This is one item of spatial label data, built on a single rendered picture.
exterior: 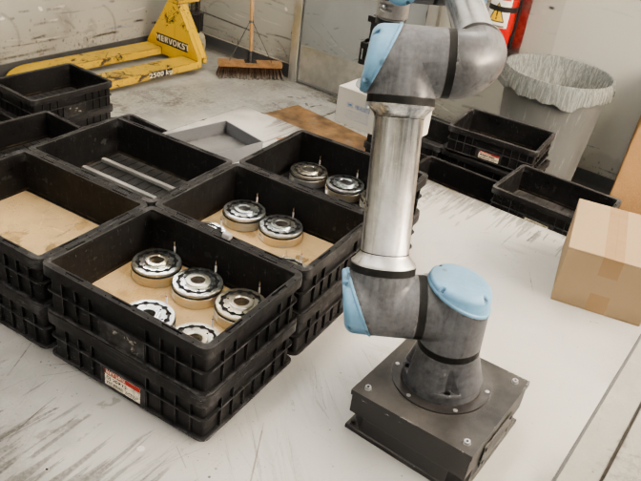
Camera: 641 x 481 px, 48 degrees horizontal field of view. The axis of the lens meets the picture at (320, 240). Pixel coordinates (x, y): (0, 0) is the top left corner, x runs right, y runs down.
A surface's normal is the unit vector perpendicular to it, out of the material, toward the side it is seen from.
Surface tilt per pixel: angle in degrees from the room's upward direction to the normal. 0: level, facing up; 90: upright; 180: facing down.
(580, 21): 90
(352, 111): 90
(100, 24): 90
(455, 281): 5
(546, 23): 90
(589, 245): 0
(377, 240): 72
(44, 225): 0
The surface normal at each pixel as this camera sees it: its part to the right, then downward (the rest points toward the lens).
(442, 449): -0.59, 0.36
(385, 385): 0.07, -0.86
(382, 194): -0.40, 0.13
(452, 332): -0.07, 0.54
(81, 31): 0.80, 0.39
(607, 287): -0.39, 0.44
